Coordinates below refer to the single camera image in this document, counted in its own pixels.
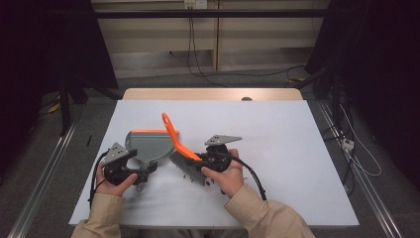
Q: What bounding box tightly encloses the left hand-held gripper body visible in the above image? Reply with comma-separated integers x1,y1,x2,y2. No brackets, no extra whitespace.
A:
101,142,149,186

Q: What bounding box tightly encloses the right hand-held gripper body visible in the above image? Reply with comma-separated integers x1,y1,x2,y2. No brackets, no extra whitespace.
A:
201,134,243,173

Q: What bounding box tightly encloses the grey dustpan with orange lip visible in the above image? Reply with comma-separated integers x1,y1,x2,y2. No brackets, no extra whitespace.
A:
124,128,180,193

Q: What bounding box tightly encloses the orange brush with grey bristles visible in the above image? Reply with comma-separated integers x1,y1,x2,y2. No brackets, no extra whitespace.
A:
160,112,208,186

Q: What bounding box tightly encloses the person's right hand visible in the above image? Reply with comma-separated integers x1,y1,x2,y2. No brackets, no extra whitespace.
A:
201,148,246,198

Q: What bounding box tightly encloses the person's left hand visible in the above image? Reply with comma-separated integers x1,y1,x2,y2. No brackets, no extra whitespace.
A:
95,162,139,197

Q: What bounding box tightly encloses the light wooden table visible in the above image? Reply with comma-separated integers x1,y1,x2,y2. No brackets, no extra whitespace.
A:
122,87,304,102

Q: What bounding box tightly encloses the white table mat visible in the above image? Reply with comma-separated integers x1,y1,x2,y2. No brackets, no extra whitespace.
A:
68,99,361,229

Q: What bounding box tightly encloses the black curtain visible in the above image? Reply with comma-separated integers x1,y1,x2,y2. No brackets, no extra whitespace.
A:
0,0,119,173
304,0,420,189

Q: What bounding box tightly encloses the white power strip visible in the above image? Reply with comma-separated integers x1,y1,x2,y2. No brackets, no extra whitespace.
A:
341,138,356,152

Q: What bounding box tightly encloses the black horizontal bar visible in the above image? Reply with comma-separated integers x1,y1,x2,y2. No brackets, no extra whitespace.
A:
93,9,331,20

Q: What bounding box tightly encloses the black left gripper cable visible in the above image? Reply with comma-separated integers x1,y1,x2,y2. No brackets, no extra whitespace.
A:
87,151,111,203

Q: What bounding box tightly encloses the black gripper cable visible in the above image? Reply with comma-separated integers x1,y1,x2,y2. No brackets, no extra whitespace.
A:
230,156,267,202
87,151,111,203

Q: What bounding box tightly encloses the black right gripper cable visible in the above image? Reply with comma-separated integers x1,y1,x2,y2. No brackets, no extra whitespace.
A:
230,156,267,202

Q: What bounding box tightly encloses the aluminium floor rail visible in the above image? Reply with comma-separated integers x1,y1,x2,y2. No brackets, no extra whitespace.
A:
6,122,79,238
317,100,404,238

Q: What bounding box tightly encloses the black wall cable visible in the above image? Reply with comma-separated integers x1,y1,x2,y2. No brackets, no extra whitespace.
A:
186,16,230,89

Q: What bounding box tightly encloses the bundle of black cables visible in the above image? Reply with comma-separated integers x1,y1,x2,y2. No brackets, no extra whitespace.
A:
321,73,357,196

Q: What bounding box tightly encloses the white wall outlet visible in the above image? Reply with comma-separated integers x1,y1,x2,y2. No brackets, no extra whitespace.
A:
183,0,209,10

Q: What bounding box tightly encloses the white cable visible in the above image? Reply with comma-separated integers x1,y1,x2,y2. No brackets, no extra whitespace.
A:
339,103,382,178

